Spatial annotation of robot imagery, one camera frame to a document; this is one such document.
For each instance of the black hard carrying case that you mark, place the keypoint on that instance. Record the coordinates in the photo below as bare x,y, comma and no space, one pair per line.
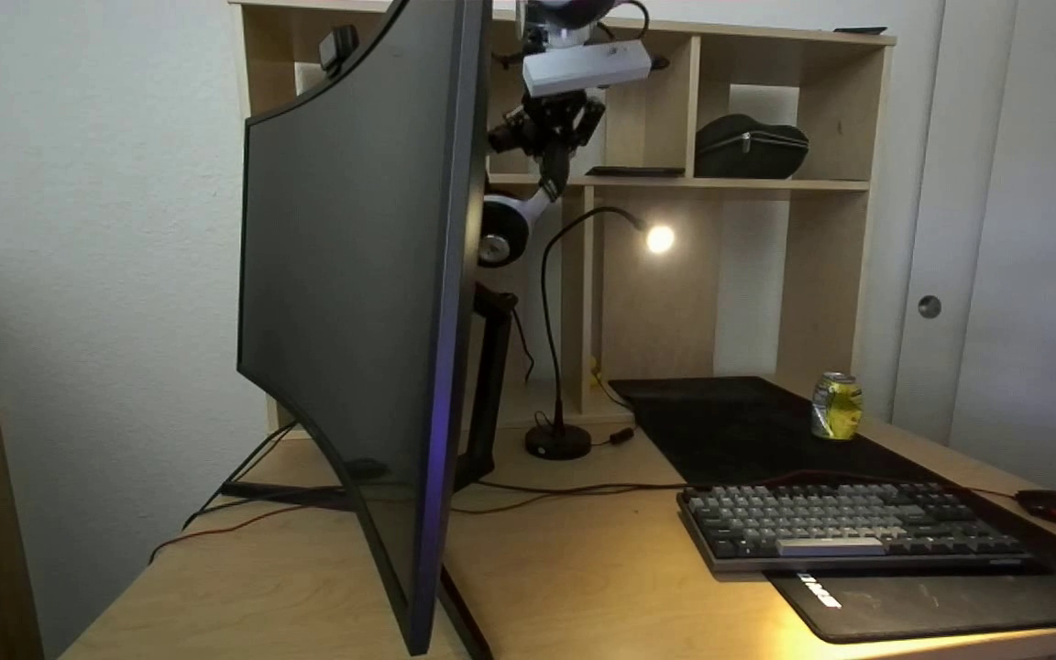
750,148

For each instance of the black gooseneck desk lamp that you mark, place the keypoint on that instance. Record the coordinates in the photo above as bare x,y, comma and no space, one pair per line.
555,439

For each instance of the dark grey mechanical keyboard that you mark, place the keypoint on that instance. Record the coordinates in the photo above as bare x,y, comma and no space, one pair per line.
852,522

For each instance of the light wooden shelf hutch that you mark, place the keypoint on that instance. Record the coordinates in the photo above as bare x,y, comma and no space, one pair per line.
824,244

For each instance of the small dark flat object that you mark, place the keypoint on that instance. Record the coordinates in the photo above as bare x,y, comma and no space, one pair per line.
860,30

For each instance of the yellow drink can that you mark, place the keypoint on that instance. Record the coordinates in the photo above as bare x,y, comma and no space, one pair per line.
838,410

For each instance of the flat black device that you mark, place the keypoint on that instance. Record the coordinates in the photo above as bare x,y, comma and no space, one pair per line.
637,171

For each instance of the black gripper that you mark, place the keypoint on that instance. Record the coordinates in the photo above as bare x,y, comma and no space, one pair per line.
558,121

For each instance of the black webcam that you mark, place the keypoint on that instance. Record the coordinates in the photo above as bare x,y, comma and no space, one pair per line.
340,49

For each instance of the white and black headphones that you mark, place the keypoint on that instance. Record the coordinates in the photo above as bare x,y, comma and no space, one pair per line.
505,230

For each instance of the black curved monitor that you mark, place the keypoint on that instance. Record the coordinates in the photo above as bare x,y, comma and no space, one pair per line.
365,305

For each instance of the black desk mat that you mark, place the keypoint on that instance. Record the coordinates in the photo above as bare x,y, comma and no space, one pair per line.
733,427

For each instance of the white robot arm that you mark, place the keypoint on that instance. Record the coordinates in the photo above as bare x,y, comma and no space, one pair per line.
584,64

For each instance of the black monitor stand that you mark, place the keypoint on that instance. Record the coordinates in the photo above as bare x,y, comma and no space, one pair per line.
489,380

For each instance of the white door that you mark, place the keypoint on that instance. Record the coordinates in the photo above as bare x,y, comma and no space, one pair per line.
990,220

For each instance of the round silver door lock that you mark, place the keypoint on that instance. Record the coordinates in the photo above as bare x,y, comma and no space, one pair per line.
929,305

